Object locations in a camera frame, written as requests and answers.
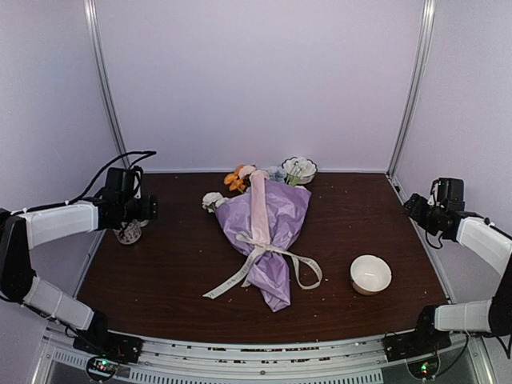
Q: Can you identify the blue fake flower stem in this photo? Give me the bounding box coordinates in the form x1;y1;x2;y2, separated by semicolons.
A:
267;166;287;183

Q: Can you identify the right aluminium frame post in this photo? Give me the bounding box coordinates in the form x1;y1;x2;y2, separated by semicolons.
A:
386;0;437;180

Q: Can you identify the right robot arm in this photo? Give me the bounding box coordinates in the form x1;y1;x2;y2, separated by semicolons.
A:
404;178;511;354

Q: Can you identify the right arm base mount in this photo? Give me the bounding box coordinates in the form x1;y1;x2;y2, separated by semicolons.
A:
382;330;451;382

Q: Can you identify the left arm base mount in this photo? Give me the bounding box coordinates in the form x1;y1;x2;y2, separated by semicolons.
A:
73;333;143;382

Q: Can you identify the left aluminium frame post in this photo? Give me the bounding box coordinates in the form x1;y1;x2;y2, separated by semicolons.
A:
83;0;127;155

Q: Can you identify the purple pink wrapping paper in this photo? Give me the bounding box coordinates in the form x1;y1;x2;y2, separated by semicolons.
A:
214;170;311;312

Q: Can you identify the aluminium frame post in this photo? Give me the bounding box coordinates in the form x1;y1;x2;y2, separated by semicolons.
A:
386;0;437;180
83;0;127;155

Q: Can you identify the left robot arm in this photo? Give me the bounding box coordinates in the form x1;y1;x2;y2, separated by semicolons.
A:
1;166;158;355

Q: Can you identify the plain white bowl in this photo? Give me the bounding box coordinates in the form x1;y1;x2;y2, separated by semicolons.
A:
350;254;393;296

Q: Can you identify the patterned mug yellow inside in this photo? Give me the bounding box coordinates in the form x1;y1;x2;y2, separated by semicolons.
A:
114;220;149;246

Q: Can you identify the beige ribbon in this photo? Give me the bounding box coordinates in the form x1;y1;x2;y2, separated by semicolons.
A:
203;232;323;304

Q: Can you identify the scalloped white bowl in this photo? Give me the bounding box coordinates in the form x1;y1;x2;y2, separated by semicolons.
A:
282;157;318;186

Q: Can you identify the front aluminium rail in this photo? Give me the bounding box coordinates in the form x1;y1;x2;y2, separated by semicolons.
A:
39;315;489;384

